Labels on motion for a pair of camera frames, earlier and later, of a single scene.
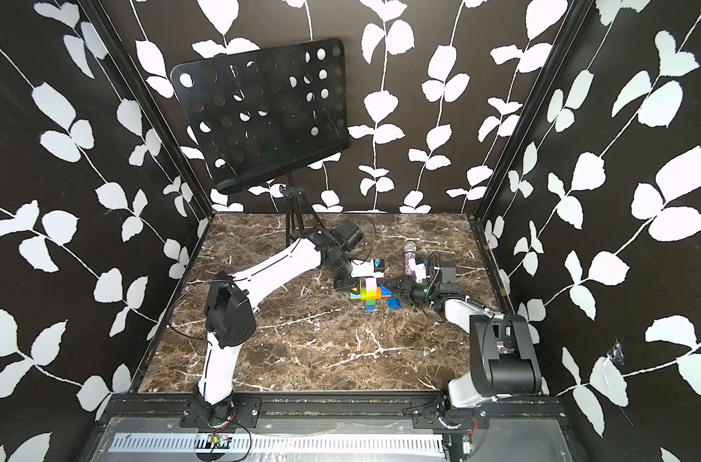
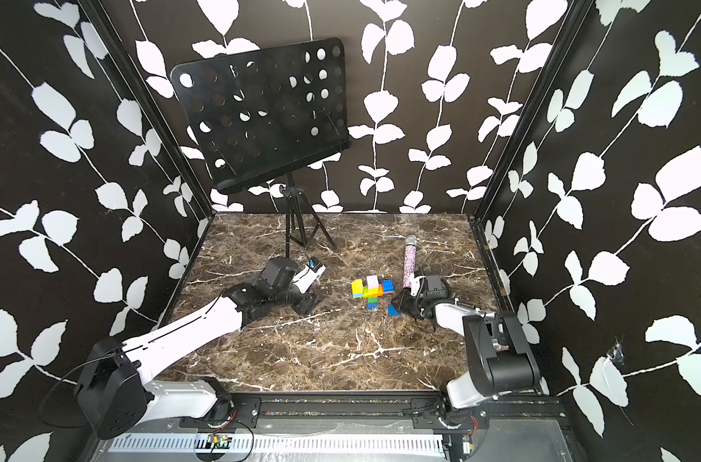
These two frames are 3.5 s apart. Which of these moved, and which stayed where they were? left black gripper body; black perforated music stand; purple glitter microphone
Moved: left black gripper body
Stayed: purple glitter microphone; black perforated music stand
